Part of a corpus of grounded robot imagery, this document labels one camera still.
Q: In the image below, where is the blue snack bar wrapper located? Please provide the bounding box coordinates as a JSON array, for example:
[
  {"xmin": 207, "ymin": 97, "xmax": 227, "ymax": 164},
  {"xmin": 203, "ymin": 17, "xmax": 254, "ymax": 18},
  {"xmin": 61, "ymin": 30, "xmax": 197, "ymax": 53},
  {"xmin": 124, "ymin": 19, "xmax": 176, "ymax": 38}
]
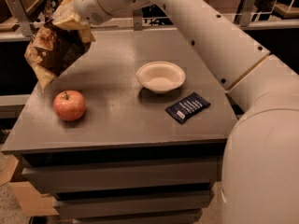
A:
[{"xmin": 165, "ymin": 92, "xmax": 210, "ymax": 124}]

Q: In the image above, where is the metal glass railing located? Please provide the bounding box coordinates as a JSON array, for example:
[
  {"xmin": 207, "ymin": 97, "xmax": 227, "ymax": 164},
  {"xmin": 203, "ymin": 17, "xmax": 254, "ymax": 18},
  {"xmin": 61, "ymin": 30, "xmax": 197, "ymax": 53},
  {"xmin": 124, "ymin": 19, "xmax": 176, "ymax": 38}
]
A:
[{"xmin": 0, "ymin": 0, "xmax": 299, "ymax": 43}]

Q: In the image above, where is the red apple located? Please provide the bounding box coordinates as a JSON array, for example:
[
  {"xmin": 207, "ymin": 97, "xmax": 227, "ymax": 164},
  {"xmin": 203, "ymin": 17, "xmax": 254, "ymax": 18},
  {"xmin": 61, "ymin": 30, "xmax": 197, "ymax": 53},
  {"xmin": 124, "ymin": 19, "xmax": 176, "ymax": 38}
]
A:
[{"xmin": 53, "ymin": 91, "xmax": 86, "ymax": 121}]

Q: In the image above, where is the grey drawer cabinet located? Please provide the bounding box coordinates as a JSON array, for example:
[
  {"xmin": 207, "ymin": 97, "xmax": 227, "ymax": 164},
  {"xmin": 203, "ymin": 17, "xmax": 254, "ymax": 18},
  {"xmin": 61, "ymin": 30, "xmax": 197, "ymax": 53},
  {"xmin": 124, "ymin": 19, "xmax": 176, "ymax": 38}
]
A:
[{"xmin": 3, "ymin": 29, "xmax": 236, "ymax": 224}]

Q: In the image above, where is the brown chip bag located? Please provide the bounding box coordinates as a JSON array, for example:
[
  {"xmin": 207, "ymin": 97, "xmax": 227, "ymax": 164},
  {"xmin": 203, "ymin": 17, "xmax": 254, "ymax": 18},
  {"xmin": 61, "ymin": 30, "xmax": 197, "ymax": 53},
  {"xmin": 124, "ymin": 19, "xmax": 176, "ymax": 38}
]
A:
[{"xmin": 24, "ymin": 21, "xmax": 95, "ymax": 91}]

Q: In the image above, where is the wooden desk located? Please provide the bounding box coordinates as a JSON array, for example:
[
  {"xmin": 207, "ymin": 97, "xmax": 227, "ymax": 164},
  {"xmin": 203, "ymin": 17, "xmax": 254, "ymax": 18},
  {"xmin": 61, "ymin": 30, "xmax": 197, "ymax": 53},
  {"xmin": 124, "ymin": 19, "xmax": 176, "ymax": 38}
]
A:
[{"xmin": 0, "ymin": 0, "xmax": 45, "ymax": 36}]

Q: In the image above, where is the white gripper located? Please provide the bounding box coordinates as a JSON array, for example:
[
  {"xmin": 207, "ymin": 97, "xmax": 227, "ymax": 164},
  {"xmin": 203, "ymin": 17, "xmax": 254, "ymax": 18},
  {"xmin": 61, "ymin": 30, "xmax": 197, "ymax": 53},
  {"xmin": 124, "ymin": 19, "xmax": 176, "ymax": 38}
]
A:
[{"xmin": 52, "ymin": 0, "xmax": 149, "ymax": 31}]

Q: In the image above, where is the white paper bowl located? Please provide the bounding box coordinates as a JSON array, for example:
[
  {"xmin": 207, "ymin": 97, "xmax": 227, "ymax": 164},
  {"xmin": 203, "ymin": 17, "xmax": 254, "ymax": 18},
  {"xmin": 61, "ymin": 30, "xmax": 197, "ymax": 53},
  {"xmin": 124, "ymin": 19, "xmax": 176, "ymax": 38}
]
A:
[{"xmin": 135, "ymin": 62, "xmax": 186, "ymax": 93}]

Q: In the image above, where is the cardboard box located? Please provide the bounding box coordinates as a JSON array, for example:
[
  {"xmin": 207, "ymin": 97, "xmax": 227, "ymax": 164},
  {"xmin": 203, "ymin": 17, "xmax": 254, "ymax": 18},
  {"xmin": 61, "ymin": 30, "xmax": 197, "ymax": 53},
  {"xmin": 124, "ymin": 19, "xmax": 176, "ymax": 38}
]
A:
[{"xmin": 0, "ymin": 156, "xmax": 58, "ymax": 217}]

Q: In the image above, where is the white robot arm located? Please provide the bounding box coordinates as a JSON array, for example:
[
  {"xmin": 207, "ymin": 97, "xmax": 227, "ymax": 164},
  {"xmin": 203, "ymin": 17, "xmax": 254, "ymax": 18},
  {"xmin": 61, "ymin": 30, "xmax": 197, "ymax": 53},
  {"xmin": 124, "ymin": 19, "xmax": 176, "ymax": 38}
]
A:
[{"xmin": 53, "ymin": 0, "xmax": 299, "ymax": 224}]

